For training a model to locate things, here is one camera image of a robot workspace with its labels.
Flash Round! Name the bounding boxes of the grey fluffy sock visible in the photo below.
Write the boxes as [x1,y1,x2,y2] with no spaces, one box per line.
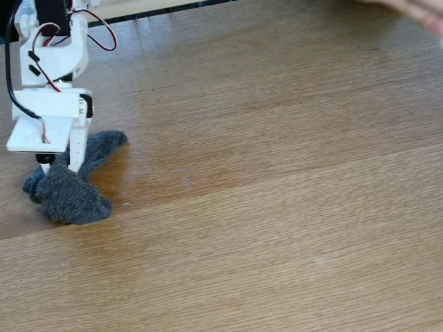
[22,129,129,226]

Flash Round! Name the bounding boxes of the person's hand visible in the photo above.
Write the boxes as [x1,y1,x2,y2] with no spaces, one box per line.
[352,0,443,36]

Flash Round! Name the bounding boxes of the red and black servo wire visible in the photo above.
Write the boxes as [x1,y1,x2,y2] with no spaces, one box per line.
[32,21,64,93]

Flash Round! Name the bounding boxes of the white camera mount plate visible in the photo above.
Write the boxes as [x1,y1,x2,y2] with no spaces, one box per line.
[6,115,75,165]

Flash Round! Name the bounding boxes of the black cable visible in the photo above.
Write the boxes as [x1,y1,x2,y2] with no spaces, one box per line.
[3,0,44,122]

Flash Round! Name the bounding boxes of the red servo wire loop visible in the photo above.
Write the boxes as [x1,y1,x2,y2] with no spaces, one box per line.
[68,8,119,52]

